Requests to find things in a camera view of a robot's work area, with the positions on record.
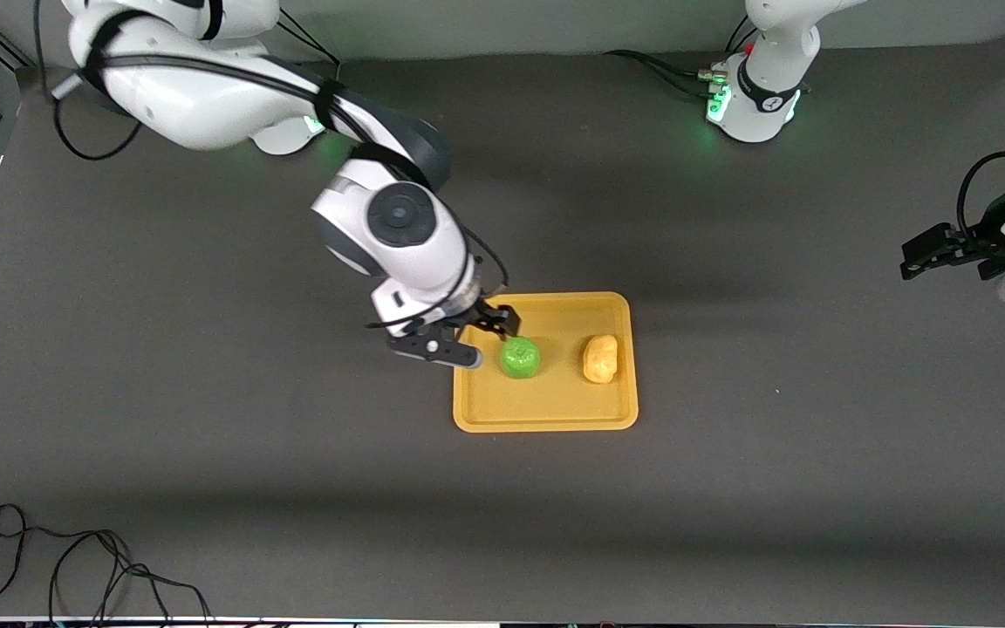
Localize black left arm base cables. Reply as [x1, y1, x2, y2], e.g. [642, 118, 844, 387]
[604, 16, 761, 99]

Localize yellow potato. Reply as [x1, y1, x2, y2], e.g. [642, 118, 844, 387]
[582, 334, 620, 386]

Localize yellow plastic tray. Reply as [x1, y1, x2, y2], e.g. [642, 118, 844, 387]
[453, 291, 639, 433]

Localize black right arm base cables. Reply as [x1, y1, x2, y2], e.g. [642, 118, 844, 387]
[271, 17, 343, 66]

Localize thin black loose cable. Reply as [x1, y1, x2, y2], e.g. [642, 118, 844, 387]
[0, 503, 214, 625]

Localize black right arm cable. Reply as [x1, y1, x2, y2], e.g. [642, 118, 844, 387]
[31, 0, 510, 337]

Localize black arm base cables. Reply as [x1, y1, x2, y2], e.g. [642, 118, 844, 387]
[604, 16, 761, 99]
[271, 17, 343, 66]

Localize green apple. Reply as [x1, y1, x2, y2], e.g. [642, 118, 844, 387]
[500, 337, 544, 381]

